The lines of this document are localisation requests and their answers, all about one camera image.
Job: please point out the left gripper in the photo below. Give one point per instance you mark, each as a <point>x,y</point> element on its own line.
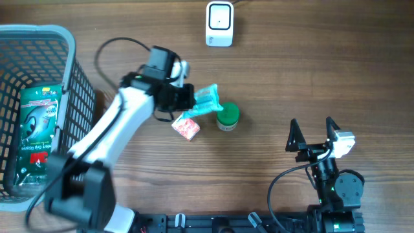
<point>188,99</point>

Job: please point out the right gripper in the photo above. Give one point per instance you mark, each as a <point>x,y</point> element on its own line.
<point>310,150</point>

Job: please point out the red white small box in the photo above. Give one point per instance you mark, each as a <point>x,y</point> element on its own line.
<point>186,127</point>

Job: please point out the teal plastic packet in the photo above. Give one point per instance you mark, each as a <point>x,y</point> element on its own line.
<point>207,101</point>

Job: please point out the green lid jar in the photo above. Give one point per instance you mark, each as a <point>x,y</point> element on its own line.
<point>228,118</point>

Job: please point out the green 3M gloves package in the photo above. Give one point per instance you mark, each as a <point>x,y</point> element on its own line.
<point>39,108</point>

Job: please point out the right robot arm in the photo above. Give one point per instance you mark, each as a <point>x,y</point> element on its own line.
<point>339,191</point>

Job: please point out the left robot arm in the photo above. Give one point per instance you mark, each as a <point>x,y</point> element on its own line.
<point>81,188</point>

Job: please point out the white barcode scanner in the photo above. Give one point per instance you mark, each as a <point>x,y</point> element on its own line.
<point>219,24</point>

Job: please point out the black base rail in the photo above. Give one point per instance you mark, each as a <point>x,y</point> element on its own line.
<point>295,222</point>

